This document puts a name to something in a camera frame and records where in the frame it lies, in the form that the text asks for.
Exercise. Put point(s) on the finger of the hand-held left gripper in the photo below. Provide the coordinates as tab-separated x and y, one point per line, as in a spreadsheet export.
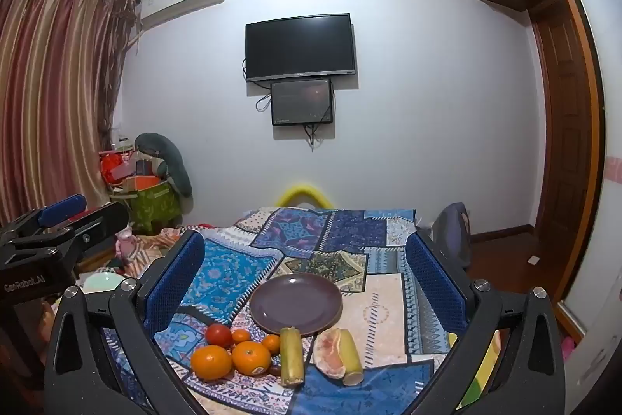
63	206
104	220

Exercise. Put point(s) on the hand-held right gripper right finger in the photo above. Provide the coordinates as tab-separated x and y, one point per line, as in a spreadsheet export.
435	286

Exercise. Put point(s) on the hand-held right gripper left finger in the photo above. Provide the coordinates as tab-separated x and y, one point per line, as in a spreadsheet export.
175	281

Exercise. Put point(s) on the red tomato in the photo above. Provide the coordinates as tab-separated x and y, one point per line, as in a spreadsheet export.
218	335

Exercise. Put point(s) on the small orange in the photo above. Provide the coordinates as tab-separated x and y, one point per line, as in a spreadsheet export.
241	336
272	343

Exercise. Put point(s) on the large stickered orange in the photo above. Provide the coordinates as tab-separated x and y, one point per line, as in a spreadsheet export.
250	357

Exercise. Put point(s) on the yellow sugarcane piece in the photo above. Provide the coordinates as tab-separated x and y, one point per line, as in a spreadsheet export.
351	356
291	356

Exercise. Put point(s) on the peeled pomelo piece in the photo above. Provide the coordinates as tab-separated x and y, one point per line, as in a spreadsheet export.
326	353

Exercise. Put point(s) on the pink plush toy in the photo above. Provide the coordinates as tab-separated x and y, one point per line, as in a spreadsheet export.
126	242

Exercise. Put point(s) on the red box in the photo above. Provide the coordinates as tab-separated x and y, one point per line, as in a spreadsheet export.
114	167

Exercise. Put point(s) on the blue-grey chair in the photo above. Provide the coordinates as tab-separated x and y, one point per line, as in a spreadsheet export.
454	235

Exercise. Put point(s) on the orange box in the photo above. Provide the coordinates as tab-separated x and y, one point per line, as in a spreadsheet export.
144	181

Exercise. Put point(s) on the patchwork printed blanket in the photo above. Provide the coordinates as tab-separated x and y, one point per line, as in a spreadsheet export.
379	313

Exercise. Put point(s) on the light green bowl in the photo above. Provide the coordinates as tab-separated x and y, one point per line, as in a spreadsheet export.
103	282

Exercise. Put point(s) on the striped curtain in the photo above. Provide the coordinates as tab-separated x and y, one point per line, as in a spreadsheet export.
53	104

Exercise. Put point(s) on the small white floor item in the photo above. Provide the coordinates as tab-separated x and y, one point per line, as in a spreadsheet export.
534	260

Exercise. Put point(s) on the yellow fleece blanket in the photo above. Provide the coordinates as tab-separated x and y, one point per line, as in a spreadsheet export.
482	388

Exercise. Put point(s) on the pink item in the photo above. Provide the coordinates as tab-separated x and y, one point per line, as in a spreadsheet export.
567	347

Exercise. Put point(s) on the wooden door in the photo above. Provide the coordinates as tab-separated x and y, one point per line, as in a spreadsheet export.
568	142

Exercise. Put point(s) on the white wardrobe sliding door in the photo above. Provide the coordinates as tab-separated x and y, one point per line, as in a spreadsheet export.
590	55

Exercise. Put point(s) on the small black wall monitor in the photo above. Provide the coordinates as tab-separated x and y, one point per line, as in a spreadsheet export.
302	101

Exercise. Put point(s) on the black wall television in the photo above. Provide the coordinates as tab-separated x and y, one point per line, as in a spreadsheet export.
300	46

